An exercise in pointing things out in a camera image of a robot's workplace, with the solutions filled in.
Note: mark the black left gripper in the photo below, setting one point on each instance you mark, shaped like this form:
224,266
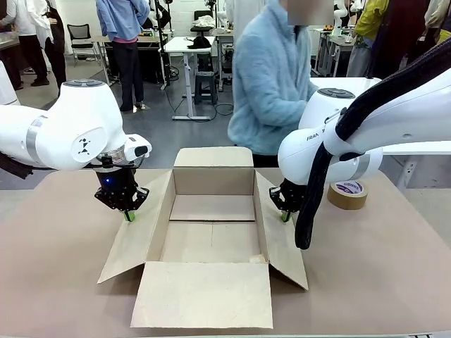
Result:
114,181

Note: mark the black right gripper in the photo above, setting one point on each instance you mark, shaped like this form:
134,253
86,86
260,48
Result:
294,195

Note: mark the brown packing tape roll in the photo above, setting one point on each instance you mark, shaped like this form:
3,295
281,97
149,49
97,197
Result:
347,199

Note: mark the brown cardboard box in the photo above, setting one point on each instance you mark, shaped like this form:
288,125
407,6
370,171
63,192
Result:
204,292

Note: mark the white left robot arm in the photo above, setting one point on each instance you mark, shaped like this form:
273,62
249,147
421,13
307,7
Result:
70,123

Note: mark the person in blue fleece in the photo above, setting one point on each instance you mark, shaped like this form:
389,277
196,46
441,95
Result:
267,88

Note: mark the person blue shirt dark trousers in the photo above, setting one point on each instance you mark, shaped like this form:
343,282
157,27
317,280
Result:
127,63

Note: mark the black plastic stool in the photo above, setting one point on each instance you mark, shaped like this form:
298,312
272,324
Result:
205,86

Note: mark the large white table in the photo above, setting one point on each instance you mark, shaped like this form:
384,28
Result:
352,82

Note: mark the white height-adjustable desk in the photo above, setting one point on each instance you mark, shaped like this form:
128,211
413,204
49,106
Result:
179,45

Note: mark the person white shirt black dress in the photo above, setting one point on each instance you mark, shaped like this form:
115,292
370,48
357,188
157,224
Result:
56,45

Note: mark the black mesh office chair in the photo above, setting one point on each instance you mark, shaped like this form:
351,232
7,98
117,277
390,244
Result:
79,33

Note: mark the black cloth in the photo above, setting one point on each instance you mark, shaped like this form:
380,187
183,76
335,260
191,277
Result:
199,43

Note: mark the person white top black trousers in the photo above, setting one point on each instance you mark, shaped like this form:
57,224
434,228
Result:
30,45

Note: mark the grey side table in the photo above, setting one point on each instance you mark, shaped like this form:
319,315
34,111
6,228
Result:
8,40

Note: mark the person in yellow jacket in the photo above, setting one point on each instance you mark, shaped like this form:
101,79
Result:
368,17

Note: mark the person in dark clothes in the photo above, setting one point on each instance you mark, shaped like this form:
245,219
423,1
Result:
401,35

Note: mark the grey metal frame desk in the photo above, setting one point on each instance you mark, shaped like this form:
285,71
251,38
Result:
331,40

